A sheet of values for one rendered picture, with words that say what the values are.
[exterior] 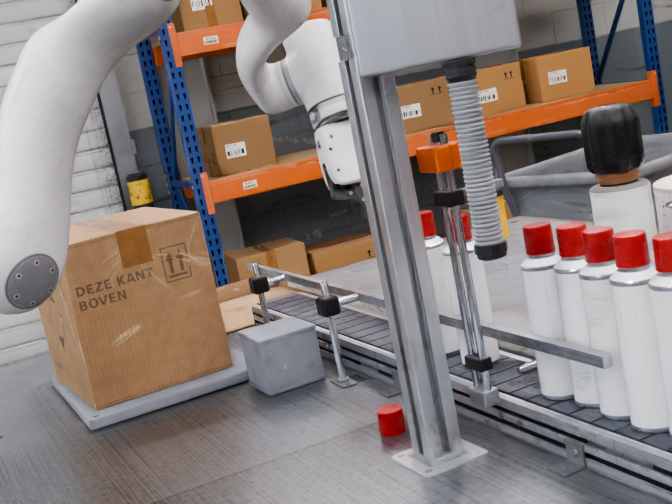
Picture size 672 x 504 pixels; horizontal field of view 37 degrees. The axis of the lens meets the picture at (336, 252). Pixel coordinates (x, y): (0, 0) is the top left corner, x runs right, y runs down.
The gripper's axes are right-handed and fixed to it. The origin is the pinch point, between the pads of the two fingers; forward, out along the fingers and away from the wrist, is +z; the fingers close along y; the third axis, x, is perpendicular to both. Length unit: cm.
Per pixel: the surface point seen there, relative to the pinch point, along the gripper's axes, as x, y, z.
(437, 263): -14.1, 0.0, 11.5
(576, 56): 299, 296, -111
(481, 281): -21.8, 1.0, 16.3
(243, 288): 86, 4, -7
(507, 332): -32.8, -4.5, 23.8
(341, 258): 328, 134, -43
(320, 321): 27.8, -3.1, 10.7
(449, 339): -10.4, -0.3, 21.8
